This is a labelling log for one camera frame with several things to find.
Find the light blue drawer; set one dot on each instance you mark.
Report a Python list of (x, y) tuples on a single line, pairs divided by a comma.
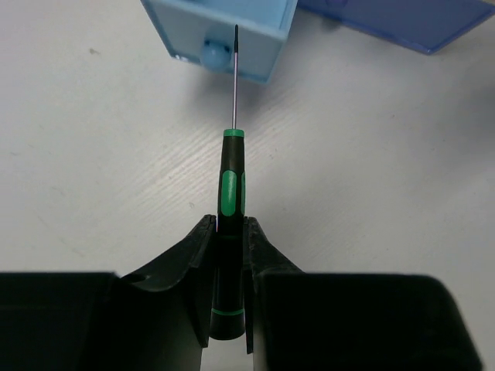
[(202, 33)]

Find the dark blue drawer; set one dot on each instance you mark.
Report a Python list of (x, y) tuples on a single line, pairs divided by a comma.
[(425, 26)]

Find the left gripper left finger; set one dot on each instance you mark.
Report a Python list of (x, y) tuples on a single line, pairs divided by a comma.
[(164, 306)]

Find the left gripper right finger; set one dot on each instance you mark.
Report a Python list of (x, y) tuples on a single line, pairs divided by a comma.
[(259, 257)]

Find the small green screwdriver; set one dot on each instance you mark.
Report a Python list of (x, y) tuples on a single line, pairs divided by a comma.
[(227, 312)]

